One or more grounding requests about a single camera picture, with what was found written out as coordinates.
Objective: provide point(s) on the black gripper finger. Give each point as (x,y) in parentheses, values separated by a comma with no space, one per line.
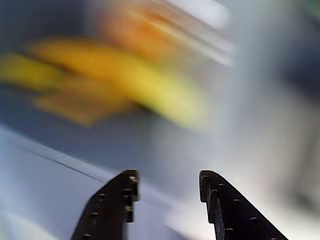
(232,212)
(107,207)

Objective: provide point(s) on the blue door with dishes print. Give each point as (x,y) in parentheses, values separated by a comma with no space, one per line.
(112,150)

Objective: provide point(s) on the yellow banana bunch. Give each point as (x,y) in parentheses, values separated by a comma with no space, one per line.
(150,82)

